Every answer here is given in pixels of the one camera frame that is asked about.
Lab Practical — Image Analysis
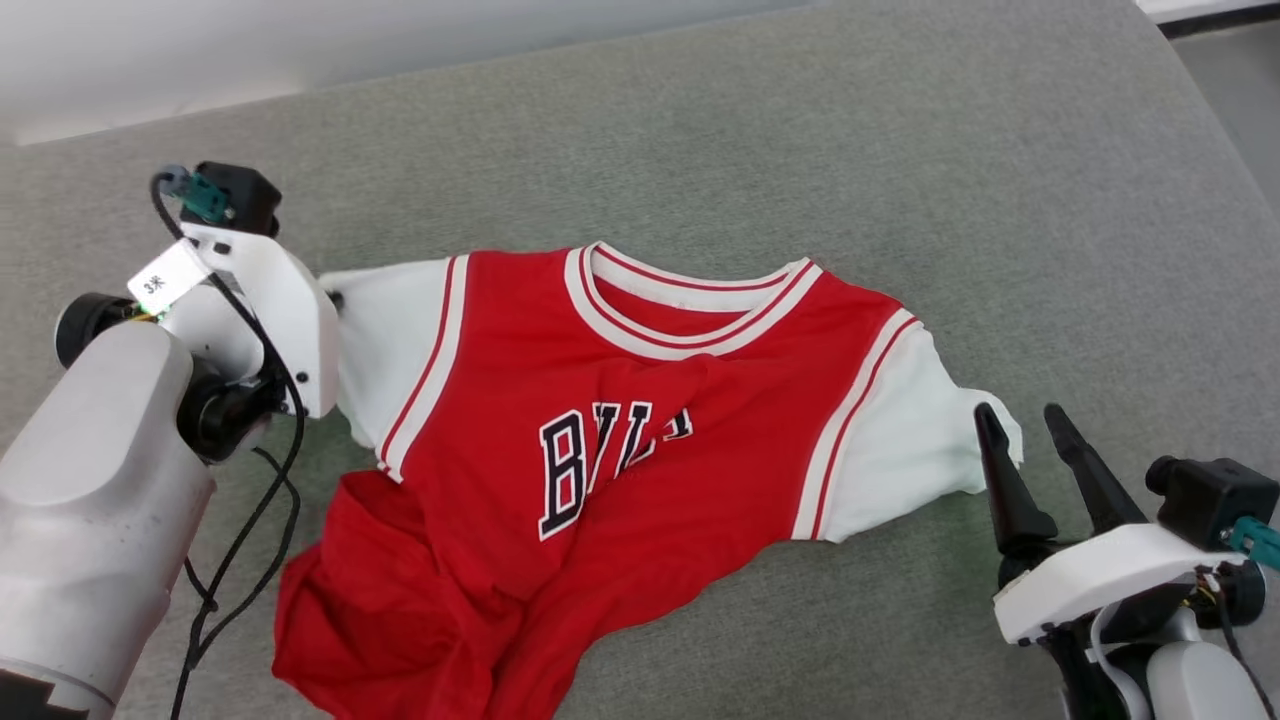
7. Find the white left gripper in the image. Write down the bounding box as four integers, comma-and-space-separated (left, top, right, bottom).
179, 224, 347, 420

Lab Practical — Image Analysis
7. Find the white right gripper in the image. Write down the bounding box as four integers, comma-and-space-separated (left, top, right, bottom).
973, 402, 1248, 647

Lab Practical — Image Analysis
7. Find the white paper label tag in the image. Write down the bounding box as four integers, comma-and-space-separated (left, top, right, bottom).
127, 238, 213, 317

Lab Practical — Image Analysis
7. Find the red white basketball jersey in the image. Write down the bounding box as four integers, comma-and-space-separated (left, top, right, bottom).
272, 240, 1026, 720

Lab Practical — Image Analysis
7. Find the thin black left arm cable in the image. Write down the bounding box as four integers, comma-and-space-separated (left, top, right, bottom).
149, 172, 308, 720

